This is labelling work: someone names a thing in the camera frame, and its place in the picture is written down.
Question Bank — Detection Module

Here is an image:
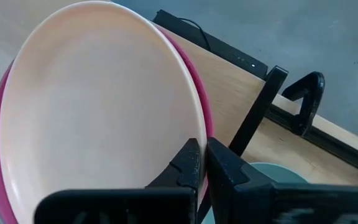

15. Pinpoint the black cable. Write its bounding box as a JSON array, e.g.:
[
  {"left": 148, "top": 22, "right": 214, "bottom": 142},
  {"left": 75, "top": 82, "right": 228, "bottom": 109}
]
[{"left": 178, "top": 17, "right": 213, "bottom": 52}]

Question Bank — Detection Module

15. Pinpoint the black power strip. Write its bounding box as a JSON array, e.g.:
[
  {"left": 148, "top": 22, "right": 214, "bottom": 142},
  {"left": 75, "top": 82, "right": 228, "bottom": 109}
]
[{"left": 152, "top": 9, "right": 269, "bottom": 80}]

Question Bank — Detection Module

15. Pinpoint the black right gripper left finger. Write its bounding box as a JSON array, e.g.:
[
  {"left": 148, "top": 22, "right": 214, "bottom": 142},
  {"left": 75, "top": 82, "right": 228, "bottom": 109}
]
[{"left": 34, "top": 138, "right": 201, "bottom": 224}]

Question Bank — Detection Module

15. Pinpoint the dark teal plate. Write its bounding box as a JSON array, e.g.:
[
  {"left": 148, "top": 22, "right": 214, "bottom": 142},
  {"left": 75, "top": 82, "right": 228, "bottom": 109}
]
[{"left": 202, "top": 161, "right": 309, "bottom": 224}]

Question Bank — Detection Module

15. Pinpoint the black aluminium rail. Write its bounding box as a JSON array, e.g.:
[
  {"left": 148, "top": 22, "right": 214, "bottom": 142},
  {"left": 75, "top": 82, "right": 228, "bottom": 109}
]
[{"left": 265, "top": 104, "right": 358, "bottom": 180}]

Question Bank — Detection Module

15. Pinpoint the peach plate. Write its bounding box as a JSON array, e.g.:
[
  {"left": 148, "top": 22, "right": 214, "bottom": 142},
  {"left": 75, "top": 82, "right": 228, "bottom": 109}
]
[{"left": 0, "top": 0, "right": 208, "bottom": 224}]

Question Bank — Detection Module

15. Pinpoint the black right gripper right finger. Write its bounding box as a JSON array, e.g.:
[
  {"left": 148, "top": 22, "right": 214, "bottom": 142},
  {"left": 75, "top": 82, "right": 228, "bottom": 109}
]
[{"left": 208, "top": 137, "right": 358, "bottom": 224}]

